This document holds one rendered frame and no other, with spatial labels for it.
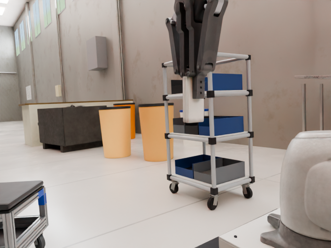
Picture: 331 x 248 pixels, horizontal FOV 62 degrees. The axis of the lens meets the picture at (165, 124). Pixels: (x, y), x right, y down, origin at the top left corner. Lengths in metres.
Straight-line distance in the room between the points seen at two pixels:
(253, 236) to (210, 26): 0.55
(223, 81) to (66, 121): 3.15
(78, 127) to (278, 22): 3.30
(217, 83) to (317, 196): 1.29
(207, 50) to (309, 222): 0.44
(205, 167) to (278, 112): 2.18
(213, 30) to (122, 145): 3.41
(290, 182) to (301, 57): 3.30
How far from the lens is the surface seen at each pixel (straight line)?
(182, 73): 0.43
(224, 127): 1.86
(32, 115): 5.80
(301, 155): 0.65
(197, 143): 4.38
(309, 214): 0.67
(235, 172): 1.98
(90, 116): 4.75
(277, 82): 4.04
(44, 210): 1.59
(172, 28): 0.47
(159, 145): 3.32
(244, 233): 0.79
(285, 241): 0.73
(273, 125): 4.09
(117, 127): 3.70
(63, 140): 4.59
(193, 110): 0.42
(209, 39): 0.39
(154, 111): 3.26
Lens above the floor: 0.70
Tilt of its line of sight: 4 degrees down
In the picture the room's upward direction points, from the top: 3 degrees counter-clockwise
